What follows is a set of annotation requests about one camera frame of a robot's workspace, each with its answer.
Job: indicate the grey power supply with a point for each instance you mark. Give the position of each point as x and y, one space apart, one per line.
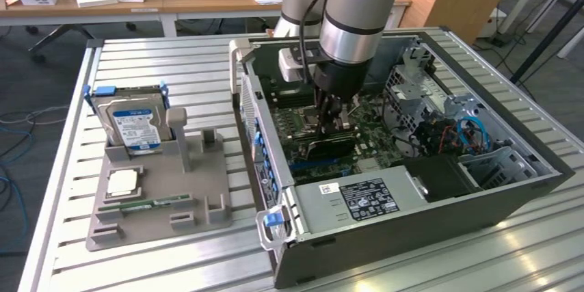
318 210

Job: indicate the hard disk with blue label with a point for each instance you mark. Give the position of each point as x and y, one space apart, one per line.
132 124

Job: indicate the silver chipset heat sink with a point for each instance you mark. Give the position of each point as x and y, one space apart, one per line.
369 165

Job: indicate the open dark grey PC case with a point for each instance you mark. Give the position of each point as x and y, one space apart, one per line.
410 244

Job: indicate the black tripod pole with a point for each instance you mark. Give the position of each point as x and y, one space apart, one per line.
546 39

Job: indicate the black graphics card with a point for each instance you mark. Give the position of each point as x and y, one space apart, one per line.
328 150

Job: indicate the blue expansion slot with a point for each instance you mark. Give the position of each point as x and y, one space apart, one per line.
316 165

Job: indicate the blue case latch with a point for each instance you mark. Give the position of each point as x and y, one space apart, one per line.
272 220

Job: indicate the silver CPU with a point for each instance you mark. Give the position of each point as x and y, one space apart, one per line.
122 182

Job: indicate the blue disk caddy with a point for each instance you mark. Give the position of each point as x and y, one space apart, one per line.
104 91

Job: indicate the perforated metal drive cage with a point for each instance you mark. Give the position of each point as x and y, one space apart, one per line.
410 90

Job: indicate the black chair base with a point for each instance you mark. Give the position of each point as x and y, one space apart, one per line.
58 33

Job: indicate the white device with red button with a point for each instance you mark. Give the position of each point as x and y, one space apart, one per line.
489 22

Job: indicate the CPU socket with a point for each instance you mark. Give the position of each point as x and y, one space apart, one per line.
306 117

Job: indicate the silver disk bay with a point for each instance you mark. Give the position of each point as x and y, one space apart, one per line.
497 169

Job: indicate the green motherboard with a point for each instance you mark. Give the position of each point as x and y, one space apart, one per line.
378 141

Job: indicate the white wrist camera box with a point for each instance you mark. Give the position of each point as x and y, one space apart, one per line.
289 66

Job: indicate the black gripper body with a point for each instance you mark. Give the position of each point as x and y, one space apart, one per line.
337 78

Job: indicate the black power supply label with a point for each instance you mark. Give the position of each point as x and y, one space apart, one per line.
369 199

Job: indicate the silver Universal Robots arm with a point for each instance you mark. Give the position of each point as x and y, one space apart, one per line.
356 8

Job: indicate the grey parts rack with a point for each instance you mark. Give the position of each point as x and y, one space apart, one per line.
182 210

